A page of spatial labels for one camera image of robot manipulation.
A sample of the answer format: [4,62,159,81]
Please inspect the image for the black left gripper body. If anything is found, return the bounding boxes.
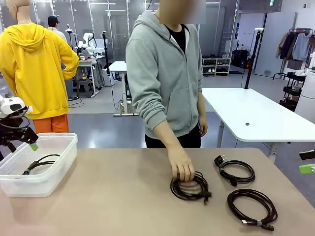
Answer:
[0,117,28,145]

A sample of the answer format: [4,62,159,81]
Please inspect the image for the black braided cable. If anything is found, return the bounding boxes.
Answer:
[226,188,279,231]

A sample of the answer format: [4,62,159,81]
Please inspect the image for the black power cable with plug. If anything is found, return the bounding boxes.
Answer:
[213,154,256,187]

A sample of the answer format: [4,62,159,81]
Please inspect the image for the thin black cable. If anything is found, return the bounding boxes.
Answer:
[170,171,213,206]

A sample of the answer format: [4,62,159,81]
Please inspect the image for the person's left forearm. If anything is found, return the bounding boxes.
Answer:
[194,86,207,118]

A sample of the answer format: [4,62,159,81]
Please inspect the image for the person's right forearm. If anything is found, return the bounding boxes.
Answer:
[145,108,185,155]

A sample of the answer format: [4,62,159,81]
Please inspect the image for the person's left hand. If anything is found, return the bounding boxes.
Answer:
[198,115,209,137]

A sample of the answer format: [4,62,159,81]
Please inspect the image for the person's right hand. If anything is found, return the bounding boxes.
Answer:
[168,147,195,181]

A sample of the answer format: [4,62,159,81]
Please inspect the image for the orange shorts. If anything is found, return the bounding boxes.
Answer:
[32,114,70,134]

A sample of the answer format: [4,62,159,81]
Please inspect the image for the clear plastic storage bin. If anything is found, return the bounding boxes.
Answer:
[0,132,79,198]

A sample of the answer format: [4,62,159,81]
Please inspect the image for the yellow hoodie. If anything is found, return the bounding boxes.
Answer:
[0,22,80,120]

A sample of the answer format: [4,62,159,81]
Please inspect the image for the large white table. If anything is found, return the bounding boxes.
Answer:
[201,88,315,158]

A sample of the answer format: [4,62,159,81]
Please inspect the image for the black utility cart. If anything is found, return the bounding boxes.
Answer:
[279,71,307,111]

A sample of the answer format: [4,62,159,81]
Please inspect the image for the grey step stool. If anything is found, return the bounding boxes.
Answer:
[76,78,94,98]

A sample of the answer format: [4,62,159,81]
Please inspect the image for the background workbench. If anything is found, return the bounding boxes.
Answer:
[73,58,100,98]

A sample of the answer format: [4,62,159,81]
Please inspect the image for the clothes rack with garments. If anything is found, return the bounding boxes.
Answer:
[272,28,315,81]

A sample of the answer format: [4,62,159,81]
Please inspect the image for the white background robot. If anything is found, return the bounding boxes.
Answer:
[78,31,98,59]

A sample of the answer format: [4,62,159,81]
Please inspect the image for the tall black stand pole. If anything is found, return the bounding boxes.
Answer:
[242,28,264,89]

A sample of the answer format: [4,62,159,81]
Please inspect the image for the white standing desk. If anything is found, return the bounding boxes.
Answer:
[108,60,140,117]

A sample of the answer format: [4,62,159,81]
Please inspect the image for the background person with dark cap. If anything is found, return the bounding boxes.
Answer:
[46,15,74,101]

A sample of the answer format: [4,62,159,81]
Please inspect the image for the beige mannequin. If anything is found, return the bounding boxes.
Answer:
[6,0,32,25]

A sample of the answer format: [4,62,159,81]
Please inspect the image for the black bags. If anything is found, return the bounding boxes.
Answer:
[231,48,249,69]

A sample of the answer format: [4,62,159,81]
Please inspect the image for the white shoe rack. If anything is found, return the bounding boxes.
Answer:
[201,54,232,77]

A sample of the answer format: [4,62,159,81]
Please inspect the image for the person in grey hoodie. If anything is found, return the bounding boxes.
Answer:
[125,0,209,148]

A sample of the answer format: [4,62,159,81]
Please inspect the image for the black camera tripod stand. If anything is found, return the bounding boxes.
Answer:
[101,30,111,72]
[65,24,80,55]

